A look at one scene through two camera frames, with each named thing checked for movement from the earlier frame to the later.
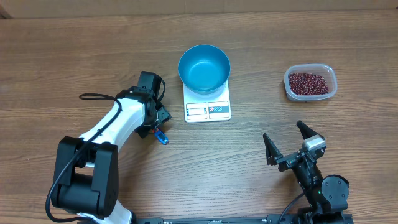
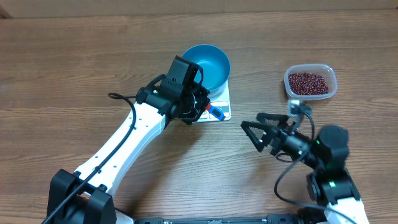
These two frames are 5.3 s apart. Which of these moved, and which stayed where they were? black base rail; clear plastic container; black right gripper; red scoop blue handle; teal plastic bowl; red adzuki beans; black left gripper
Moved: black left gripper; black right gripper; red scoop blue handle
Stayed: teal plastic bowl; red adzuki beans; clear plastic container; black base rail
